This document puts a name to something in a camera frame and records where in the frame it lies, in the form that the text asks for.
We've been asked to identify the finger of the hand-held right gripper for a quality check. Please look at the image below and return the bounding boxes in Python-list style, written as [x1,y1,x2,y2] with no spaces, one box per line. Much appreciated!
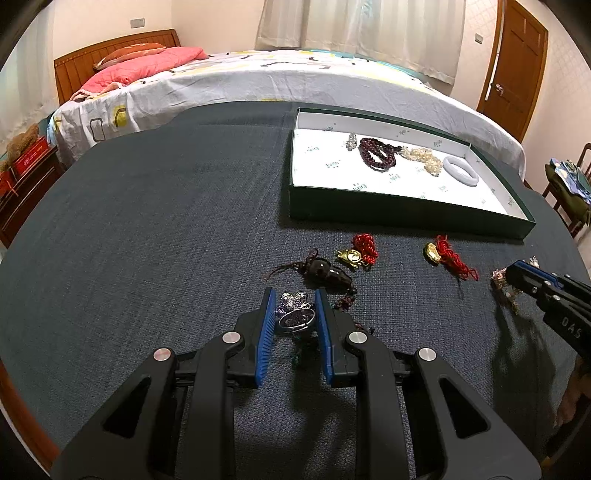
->
[512,260,591,301]
[505,270,591,358]

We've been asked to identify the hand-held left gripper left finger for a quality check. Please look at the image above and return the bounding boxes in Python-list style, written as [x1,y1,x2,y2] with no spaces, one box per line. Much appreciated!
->
[51,287,278,480]

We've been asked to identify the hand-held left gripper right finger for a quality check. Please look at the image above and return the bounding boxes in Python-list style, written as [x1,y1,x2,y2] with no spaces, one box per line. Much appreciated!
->
[314,287,542,480]

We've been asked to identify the silver flower ring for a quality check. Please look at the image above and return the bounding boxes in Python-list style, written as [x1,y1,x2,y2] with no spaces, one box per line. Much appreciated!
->
[276,290,319,344]

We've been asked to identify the gold pendant brooch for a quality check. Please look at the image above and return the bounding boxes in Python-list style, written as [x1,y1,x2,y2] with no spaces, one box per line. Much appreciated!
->
[490,256,541,315]

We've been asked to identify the pale jade bangle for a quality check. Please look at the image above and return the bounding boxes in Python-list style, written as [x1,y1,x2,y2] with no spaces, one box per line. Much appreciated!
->
[442,156,478,186]

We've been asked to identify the white pearl necklace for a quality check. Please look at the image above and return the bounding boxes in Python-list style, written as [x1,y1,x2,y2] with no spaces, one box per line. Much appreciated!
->
[401,145,444,177]

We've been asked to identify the dark green shallow box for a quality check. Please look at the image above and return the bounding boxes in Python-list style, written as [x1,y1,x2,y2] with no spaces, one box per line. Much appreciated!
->
[288,107,537,240]

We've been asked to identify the dark red bead bracelet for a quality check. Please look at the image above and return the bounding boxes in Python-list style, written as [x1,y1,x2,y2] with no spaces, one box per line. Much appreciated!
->
[358,137,403,174]

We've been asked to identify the person's right hand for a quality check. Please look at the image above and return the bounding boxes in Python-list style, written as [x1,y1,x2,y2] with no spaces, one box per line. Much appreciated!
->
[556,360,591,428]

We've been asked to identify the wooden chair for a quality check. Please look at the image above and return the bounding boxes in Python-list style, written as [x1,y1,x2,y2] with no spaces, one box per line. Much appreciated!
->
[542,143,591,238]

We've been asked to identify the pile of clothes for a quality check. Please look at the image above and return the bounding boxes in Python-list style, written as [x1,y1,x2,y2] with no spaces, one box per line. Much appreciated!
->
[545,159,591,213]

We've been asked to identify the dark grey tablecloth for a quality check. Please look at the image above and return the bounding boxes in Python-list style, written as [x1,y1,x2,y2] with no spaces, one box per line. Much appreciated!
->
[0,99,591,480]

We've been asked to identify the brown wooden door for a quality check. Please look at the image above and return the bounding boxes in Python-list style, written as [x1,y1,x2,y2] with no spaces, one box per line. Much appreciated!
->
[475,0,550,144]

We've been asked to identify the bed with patterned sheet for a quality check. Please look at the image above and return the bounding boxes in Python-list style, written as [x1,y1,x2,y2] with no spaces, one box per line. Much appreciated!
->
[48,46,527,181]

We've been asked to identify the wooden nightstand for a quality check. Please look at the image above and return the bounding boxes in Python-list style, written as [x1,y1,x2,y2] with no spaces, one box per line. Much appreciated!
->
[0,148,68,247]

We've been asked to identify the red box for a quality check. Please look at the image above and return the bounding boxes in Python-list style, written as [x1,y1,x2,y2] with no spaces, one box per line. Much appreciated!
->
[9,136,51,178]

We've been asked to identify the pink quilt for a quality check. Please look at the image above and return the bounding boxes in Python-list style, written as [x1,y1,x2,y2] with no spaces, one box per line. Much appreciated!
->
[69,46,208,102]

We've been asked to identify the white striped curtain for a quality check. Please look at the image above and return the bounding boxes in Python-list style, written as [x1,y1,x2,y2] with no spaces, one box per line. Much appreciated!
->
[255,0,465,85]

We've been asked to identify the brown teddy bear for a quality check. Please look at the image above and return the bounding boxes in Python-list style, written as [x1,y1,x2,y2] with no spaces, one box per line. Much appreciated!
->
[0,124,40,169]

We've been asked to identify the orange pillow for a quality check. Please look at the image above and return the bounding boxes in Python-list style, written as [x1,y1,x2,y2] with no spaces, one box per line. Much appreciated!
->
[93,42,167,70]

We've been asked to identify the wooden headboard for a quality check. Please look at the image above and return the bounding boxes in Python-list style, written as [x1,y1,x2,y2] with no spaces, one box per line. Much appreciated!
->
[53,28,182,107]

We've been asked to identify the black pendant with cord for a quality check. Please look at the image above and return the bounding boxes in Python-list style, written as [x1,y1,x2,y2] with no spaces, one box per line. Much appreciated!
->
[263,248,375,333]

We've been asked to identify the gold charm with red cord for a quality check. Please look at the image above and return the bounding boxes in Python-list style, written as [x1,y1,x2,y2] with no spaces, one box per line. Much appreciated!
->
[335,233,379,271]
[421,234,480,282]

